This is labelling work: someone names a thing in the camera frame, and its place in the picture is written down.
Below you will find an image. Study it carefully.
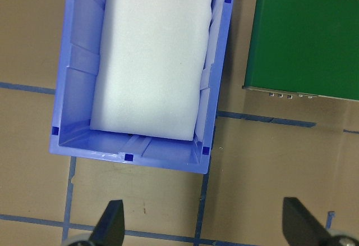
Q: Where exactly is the blue plastic storage bin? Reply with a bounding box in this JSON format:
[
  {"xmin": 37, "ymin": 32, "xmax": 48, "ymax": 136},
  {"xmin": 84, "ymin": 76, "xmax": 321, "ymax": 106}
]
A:
[{"xmin": 49, "ymin": 0, "xmax": 236, "ymax": 175}]

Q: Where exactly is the white foam pad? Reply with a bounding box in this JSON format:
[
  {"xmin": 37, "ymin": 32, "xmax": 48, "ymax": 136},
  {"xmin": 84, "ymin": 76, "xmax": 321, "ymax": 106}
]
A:
[{"xmin": 89, "ymin": 0, "xmax": 216, "ymax": 142}]

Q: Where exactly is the green conveyor belt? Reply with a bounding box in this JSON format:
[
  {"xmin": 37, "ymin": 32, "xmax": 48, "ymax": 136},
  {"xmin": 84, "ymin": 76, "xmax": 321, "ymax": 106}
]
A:
[{"xmin": 241, "ymin": 0, "xmax": 359, "ymax": 101}]

